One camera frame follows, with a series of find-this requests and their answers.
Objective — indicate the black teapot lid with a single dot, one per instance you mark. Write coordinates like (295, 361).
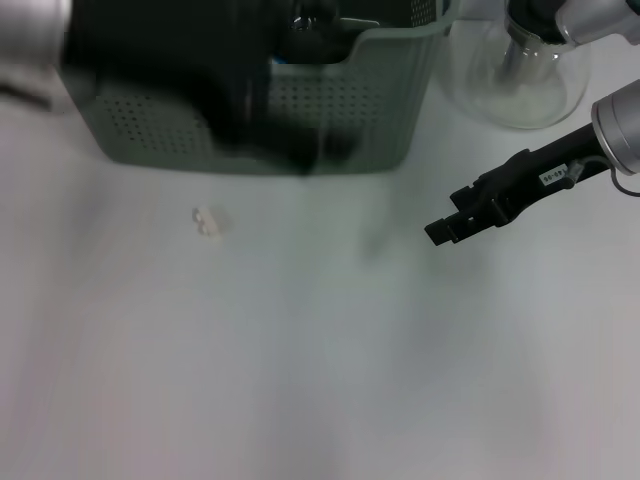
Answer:
(535, 20)

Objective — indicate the clear glass teapot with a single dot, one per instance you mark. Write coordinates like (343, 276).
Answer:
(480, 75)

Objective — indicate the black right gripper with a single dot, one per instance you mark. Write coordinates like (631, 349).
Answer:
(540, 175)

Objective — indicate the steel teapot infuser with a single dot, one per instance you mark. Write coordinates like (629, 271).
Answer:
(522, 62)

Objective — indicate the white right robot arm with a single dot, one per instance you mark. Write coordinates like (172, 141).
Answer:
(620, 125)

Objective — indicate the grey perforated storage basket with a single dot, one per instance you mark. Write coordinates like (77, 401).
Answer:
(380, 110)

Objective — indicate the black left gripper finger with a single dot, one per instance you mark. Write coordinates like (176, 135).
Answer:
(290, 150)

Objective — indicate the glass teacup with black holder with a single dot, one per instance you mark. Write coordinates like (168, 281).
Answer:
(310, 25)

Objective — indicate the white toy brick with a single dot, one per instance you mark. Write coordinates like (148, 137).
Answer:
(207, 222)

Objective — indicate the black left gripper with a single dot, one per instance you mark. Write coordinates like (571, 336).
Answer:
(160, 50)

